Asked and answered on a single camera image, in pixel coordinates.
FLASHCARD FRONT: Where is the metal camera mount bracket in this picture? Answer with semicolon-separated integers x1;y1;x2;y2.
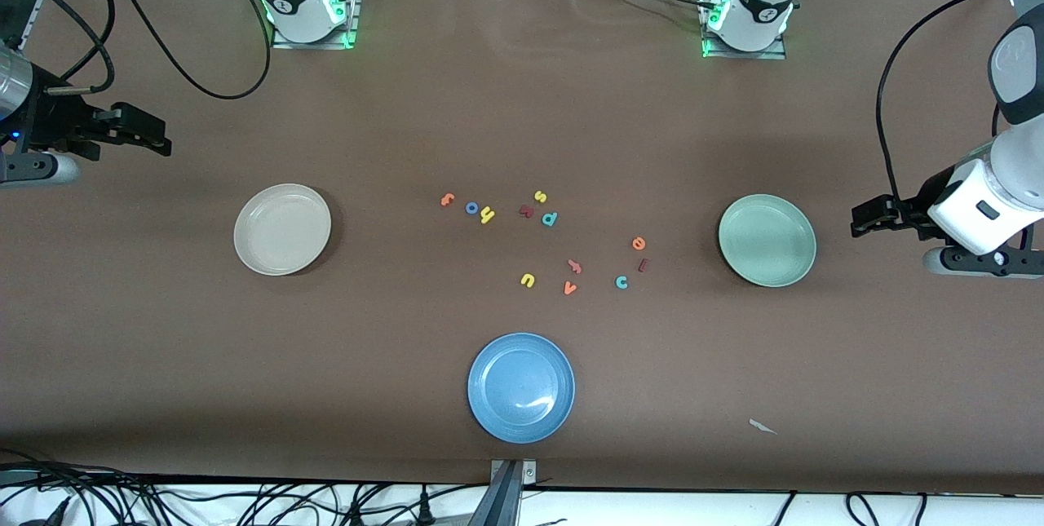
469;459;537;526

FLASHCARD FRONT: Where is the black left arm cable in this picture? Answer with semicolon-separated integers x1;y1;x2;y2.
875;0;1044;209

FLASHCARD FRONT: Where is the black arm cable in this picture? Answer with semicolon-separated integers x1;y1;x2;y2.
45;0;272;100
875;0;1044;209

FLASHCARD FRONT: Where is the blue plate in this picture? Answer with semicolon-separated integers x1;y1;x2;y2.
467;333;576;444

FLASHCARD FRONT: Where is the green plate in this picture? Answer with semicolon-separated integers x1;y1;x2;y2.
718;194;817;289

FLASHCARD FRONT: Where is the black cable bundle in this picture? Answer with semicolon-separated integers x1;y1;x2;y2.
0;449;490;526

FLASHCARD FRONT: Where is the brown paper table cover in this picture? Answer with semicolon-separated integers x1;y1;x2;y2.
0;0;1044;494

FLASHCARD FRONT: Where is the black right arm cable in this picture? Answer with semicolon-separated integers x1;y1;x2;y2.
45;0;272;100

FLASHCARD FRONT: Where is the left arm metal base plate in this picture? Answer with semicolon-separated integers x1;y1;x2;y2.
701;0;788;60

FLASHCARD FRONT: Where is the looped black cable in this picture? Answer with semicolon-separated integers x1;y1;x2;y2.
846;492;882;526

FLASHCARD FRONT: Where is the beige brown plate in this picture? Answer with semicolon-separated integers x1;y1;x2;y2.
233;183;333;276

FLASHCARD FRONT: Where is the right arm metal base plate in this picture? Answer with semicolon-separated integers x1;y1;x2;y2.
272;0;361;51

